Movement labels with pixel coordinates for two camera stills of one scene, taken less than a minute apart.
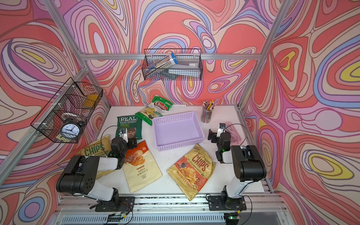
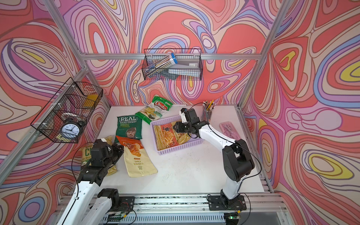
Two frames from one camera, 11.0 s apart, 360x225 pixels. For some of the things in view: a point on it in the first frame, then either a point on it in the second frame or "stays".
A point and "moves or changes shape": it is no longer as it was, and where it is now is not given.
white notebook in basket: x=185 y=70 stays
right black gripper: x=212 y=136 → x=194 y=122
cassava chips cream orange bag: x=139 y=167 moves or changes shape
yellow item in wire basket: x=90 y=100 stays
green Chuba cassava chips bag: x=158 y=108 stays
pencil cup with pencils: x=207 y=106 stays
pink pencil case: x=236 y=139 stays
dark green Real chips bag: x=134 y=125 stays
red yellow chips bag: x=192 y=171 → x=167 y=137
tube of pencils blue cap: x=169 y=61 stays
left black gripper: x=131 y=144 → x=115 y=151
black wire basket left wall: x=63 y=118 stays
